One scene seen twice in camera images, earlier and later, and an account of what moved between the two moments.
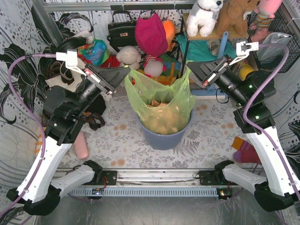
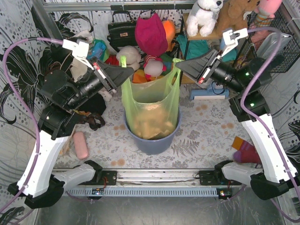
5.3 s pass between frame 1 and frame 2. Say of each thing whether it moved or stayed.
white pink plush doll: stayed
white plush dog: stayed
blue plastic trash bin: moved
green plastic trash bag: moved
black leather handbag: stayed
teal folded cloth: stayed
